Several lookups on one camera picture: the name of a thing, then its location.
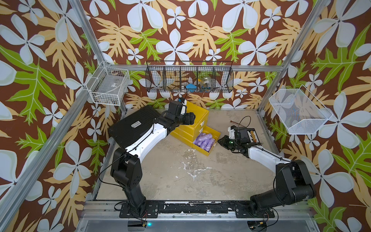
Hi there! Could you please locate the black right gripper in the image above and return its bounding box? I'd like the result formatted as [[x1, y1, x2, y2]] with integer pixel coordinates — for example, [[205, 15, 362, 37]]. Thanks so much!
[[216, 134, 240, 151]]

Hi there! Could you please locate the purple trash bag roll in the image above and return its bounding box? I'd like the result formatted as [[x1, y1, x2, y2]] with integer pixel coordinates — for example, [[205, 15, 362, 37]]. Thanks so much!
[[193, 132, 207, 145], [199, 139, 212, 149], [199, 133, 213, 141], [205, 138, 215, 152]]

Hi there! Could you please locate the yellow bottom drawer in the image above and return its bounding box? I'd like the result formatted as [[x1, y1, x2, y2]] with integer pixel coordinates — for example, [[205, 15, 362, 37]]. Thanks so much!
[[191, 126, 221, 156]]

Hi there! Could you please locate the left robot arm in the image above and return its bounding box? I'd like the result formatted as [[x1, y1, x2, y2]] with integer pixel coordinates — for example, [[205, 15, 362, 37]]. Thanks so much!
[[109, 98, 196, 217]]

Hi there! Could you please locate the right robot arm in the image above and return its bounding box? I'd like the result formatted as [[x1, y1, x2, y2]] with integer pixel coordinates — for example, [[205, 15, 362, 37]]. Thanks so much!
[[218, 126, 317, 216]]

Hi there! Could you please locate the yellow plastic drawer cabinet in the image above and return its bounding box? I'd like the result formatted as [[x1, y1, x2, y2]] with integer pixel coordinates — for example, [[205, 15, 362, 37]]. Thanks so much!
[[170, 100, 210, 143]]

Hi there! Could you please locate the black parallel charging board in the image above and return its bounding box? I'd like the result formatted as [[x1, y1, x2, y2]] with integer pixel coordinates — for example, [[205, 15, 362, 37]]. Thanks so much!
[[247, 129, 260, 143]]

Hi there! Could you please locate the blue object in basket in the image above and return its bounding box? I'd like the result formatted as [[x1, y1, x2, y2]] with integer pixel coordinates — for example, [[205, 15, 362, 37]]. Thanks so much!
[[186, 84, 197, 92]]

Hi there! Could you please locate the clear jar in basket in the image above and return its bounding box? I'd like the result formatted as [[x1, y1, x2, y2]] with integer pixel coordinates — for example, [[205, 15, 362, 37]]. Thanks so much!
[[200, 76, 212, 91]]

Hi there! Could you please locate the black tool case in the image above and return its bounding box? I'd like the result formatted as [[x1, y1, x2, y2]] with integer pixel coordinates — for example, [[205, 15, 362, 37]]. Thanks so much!
[[108, 105, 160, 148]]

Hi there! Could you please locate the white mesh basket right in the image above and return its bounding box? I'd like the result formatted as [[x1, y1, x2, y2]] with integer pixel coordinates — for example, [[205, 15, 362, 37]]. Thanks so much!
[[269, 85, 332, 135]]

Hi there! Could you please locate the black wire basket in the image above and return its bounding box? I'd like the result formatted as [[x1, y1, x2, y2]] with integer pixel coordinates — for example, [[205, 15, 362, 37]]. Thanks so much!
[[144, 61, 234, 93]]

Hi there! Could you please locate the white wire basket left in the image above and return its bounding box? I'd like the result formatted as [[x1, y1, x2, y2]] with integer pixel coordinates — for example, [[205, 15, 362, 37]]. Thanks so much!
[[86, 62, 131, 106]]

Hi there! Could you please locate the aluminium frame post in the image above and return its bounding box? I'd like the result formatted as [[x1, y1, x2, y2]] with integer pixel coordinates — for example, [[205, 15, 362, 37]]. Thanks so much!
[[257, 0, 330, 113]]

